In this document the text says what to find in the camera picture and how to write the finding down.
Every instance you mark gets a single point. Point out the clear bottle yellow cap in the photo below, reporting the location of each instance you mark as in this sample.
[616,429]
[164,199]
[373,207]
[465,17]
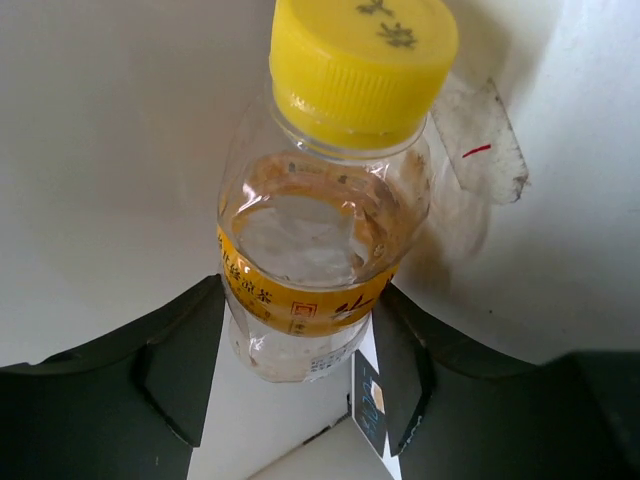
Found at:
[328,177]

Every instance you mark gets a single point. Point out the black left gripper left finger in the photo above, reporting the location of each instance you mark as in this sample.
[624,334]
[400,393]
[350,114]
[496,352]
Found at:
[130,404]

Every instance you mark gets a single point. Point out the clear tape piece red mark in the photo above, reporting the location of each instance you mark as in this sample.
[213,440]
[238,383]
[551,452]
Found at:
[479,140]

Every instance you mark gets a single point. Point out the blue label left corner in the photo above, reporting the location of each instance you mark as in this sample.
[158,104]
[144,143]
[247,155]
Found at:
[367,403]

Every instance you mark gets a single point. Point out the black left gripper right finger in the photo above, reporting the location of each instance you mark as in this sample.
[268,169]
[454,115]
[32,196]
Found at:
[457,409]

